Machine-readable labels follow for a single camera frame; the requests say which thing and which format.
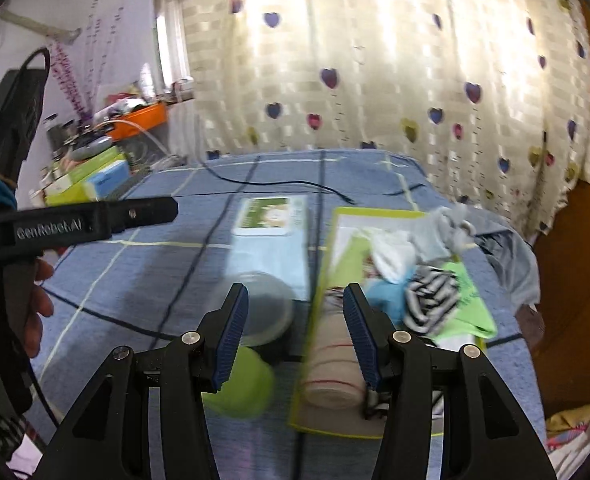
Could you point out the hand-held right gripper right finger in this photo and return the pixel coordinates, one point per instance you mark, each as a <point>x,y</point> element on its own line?
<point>360,340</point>

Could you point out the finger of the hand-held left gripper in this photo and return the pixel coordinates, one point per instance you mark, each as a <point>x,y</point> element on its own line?
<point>145,214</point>

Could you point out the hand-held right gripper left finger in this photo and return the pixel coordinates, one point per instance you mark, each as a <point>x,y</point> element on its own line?
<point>232,335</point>

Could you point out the beige red-striped sock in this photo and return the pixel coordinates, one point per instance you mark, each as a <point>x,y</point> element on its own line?
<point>330,360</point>

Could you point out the blue face mask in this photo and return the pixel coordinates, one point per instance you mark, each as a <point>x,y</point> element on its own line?
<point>387,300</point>

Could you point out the black white striped sock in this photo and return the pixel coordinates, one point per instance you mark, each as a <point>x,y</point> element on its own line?
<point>430,300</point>

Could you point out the green sock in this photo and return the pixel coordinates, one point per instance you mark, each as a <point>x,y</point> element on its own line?
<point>470,310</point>

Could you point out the lime green cardboard box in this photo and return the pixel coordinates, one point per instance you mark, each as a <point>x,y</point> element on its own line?
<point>375,214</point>

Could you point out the grey white sock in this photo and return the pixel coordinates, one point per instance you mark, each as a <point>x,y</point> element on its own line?
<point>435,235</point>

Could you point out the person's left hand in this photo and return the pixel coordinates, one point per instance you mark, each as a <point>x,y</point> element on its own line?
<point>40,310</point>

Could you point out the lime green storage box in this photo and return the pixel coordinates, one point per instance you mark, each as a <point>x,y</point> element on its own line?
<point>70,194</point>

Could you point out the clear round plastic container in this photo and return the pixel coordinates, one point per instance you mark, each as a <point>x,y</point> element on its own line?
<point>270,310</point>

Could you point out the blue white box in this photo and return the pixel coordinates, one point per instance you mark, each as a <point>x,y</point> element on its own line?
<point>107,180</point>

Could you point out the lime green round container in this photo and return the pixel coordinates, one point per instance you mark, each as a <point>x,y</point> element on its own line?
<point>245,385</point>

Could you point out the blue plaid bed sheet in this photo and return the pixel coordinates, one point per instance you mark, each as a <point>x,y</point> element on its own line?
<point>150,270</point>

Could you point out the green flat box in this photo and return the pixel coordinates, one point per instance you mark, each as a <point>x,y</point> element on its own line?
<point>97,162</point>

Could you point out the grey device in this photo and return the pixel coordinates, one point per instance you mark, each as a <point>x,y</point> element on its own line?
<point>92,146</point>

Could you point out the light blue wet wipes pack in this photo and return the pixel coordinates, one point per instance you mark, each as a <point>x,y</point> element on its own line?
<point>270,255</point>

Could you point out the orange shelf tray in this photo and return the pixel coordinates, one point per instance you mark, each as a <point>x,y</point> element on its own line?
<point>140,122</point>

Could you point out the glass jar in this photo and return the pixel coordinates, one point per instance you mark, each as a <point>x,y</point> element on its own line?
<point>54,135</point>

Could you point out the purple dried branches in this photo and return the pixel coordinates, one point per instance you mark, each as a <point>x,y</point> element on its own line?
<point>72,85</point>

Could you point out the window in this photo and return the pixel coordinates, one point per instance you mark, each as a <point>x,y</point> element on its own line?
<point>172,45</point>

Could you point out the grey cloth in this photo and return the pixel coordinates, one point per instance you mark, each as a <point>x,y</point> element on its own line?
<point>515,260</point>

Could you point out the brown wooden door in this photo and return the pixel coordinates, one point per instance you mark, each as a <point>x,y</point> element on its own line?
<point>585,260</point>

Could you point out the floral printed cloth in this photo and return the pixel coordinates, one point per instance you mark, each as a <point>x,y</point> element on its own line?
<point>580,440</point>

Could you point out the heart print curtain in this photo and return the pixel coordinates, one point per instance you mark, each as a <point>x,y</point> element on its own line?
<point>375,85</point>

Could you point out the white wall pipe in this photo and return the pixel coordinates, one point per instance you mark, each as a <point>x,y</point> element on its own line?
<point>40,27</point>

